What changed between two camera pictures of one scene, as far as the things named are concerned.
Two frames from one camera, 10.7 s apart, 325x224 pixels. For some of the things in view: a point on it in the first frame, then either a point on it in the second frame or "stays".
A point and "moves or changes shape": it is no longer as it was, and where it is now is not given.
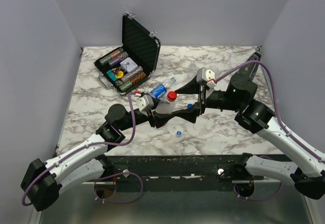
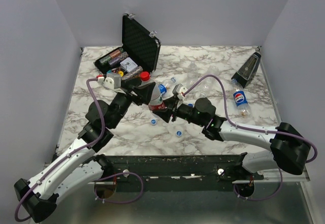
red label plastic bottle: (167, 105) moves or changes shape
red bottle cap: (171, 96) to (144, 76)
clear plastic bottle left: (191, 71) stays
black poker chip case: (123, 68) stays
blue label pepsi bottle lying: (160, 91) stays
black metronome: (251, 70) stays
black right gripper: (200, 100) to (173, 109)
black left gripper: (160, 119) to (143, 92)
